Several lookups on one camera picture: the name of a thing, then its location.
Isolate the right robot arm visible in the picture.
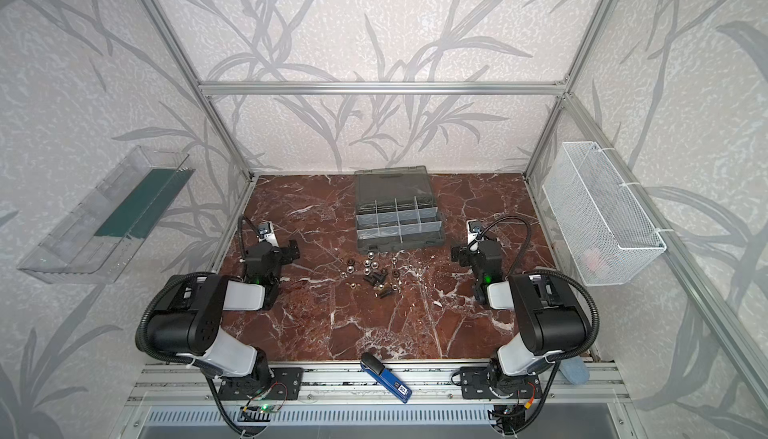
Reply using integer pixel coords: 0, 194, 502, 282
451, 240, 599, 399

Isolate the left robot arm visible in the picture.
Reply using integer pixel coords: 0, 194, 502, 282
135, 239, 301, 397

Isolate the grey compartment organizer box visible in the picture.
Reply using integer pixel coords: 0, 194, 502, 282
354, 165, 445, 254

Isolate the pink object in basket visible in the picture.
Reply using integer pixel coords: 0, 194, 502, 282
581, 248, 607, 274

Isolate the black screw cluster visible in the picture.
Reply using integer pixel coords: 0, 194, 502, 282
363, 269, 388, 287

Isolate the blue black utility knife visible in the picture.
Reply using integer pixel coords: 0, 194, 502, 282
360, 352, 412, 404

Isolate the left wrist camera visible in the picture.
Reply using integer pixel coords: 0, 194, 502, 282
257, 221, 279, 247

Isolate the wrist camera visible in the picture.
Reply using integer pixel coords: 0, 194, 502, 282
257, 221, 279, 247
466, 220, 484, 243

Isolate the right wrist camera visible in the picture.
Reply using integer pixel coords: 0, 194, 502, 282
466, 220, 484, 243

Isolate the white wire mesh basket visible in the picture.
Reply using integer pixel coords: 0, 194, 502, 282
543, 141, 666, 286

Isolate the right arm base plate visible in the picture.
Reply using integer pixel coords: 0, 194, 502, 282
458, 364, 543, 401

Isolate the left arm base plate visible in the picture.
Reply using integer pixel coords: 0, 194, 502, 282
218, 367, 304, 401

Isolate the aluminium front rail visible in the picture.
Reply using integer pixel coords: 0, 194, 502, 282
122, 359, 631, 407

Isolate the clear acrylic wall shelf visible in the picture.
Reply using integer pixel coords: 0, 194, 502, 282
18, 146, 195, 284

